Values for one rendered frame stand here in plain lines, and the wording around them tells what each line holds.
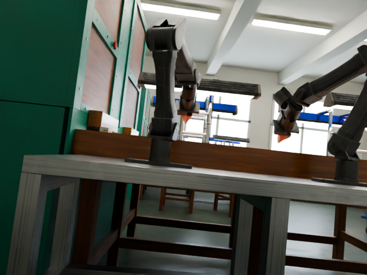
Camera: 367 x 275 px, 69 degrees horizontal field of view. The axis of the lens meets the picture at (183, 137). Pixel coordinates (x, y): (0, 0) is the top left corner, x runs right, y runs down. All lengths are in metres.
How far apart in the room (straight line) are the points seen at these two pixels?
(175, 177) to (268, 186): 0.22
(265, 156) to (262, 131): 5.73
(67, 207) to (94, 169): 0.31
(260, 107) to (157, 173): 6.30
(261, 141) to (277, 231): 6.11
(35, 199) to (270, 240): 0.55
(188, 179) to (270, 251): 0.26
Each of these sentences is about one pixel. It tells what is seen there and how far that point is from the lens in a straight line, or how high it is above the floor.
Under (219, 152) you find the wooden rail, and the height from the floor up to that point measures 0.73.
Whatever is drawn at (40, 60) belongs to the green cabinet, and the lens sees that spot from 1.18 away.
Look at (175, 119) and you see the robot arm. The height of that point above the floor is 0.82.
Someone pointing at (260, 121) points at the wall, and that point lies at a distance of 6.81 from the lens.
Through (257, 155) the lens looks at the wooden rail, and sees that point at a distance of 1.07.
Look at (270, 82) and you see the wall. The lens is 7.08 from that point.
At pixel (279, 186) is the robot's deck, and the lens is 0.69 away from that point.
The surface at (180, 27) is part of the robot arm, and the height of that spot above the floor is 1.07.
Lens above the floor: 0.70
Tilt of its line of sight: 4 degrees up
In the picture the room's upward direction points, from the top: 6 degrees clockwise
